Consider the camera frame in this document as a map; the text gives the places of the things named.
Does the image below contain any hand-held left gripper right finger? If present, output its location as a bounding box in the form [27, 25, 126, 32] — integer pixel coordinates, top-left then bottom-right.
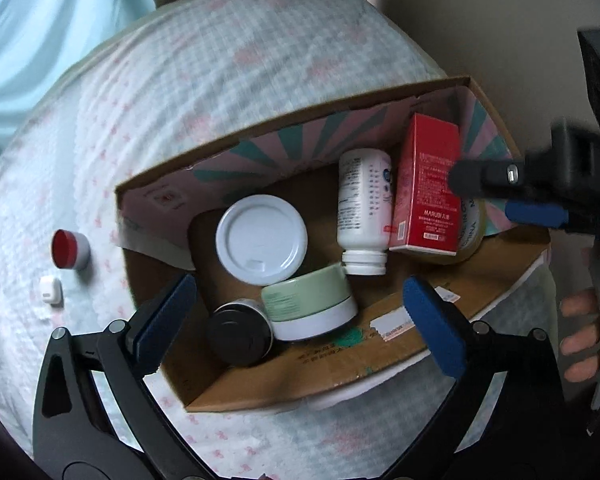
[380, 276, 567, 480]

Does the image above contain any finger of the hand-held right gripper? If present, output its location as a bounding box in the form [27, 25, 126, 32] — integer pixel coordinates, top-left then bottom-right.
[504, 199, 572, 232]
[447, 157, 531, 197]

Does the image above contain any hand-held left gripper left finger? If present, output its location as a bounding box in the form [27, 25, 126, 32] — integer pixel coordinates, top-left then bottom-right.
[31, 274, 202, 480]

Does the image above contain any red carton box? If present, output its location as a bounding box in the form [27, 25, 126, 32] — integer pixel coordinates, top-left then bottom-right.
[388, 112, 464, 257]

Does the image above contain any yellow jar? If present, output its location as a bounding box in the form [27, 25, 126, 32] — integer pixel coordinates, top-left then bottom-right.
[452, 195, 484, 264]

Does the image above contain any dark round jar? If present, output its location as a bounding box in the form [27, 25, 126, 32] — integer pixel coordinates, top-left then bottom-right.
[206, 298, 275, 367]

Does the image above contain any cardboard box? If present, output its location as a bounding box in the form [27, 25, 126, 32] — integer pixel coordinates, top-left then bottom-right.
[115, 75, 552, 414]

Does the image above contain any red white small cap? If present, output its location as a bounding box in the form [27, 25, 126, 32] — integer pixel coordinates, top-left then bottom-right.
[51, 229, 91, 271]

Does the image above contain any white pill bottle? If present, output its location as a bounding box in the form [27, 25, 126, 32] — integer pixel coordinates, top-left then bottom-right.
[336, 148, 394, 277]

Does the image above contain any green jar with white lid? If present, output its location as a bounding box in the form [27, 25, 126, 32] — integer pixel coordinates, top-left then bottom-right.
[260, 263, 359, 344]

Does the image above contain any large white-lid jar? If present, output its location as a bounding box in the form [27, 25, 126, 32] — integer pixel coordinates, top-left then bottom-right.
[215, 194, 309, 286]

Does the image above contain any small white square case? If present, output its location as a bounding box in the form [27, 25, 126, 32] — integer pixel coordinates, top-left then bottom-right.
[39, 275, 64, 307]

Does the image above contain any light blue hanging cloth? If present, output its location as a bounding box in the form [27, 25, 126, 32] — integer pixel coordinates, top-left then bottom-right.
[0, 0, 157, 167]

